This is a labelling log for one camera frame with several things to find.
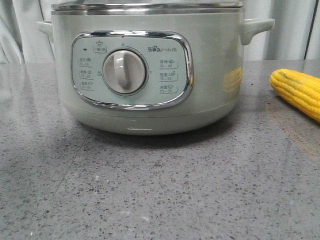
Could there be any glass pot lid steel rim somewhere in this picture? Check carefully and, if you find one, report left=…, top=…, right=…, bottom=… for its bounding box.
left=51, top=0, right=243, bottom=11

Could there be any yellow corn cob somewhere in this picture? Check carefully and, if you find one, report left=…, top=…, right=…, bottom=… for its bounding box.
left=269, top=68, right=320, bottom=122

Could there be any pale green electric pot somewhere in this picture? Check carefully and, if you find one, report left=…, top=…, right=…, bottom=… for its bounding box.
left=37, top=7, right=275, bottom=135

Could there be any white curtain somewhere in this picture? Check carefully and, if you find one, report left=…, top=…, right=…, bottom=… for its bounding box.
left=0, top=0, right=320, bottom=64

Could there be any black cable behind curtain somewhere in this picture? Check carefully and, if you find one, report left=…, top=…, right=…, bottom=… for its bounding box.
left=303, top=0, right=320, bottom=60

